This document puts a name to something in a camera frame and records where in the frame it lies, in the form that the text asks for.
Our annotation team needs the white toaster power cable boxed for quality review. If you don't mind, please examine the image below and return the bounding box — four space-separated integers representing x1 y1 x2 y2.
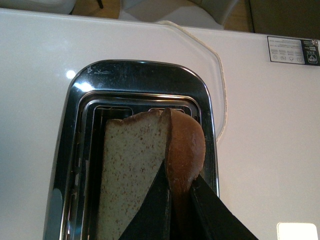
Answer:
159 20 229 145

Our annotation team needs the white chrome toaster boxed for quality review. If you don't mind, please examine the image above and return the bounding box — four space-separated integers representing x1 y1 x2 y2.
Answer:
43 60 220 240

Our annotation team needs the beige chair right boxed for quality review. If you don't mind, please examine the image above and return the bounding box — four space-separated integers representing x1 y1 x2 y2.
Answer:
118 0 238 30

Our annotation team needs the beige chair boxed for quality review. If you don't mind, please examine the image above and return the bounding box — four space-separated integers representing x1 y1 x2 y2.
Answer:
0 0 76 15
118 0 238 30

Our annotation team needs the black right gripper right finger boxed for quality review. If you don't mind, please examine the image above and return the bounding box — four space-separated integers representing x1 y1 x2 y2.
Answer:
190 176 257 240

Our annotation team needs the beige sofa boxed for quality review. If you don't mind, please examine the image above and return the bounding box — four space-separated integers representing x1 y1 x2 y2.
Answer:
249 0 320 39

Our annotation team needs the bread slice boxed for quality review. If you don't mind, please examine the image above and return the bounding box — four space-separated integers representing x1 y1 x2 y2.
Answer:
96 108 206 240

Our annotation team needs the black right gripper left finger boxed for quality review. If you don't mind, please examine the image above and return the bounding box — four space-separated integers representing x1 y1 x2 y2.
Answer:
120 162 172 240

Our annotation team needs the black label sticker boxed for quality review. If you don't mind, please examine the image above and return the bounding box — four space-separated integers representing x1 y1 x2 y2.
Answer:
267 36 320 66

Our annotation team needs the beige chair left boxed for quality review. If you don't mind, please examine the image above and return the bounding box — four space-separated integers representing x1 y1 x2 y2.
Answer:
0 0 76 15

